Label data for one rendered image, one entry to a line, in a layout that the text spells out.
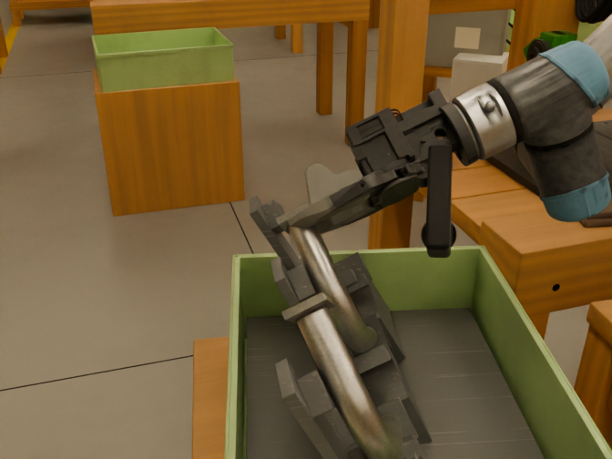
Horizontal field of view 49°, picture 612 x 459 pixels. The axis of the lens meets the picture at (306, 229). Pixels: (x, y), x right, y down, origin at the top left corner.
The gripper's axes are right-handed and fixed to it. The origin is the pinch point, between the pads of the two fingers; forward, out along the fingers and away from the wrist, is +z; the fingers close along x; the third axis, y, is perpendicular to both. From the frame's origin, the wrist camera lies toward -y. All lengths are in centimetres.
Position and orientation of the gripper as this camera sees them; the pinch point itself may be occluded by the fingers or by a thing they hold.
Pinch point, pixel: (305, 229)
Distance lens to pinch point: 74.3
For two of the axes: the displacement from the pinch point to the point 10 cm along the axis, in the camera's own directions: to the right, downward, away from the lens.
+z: -9.0, 4.4, 0.7
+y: -4.1, -8.7, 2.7
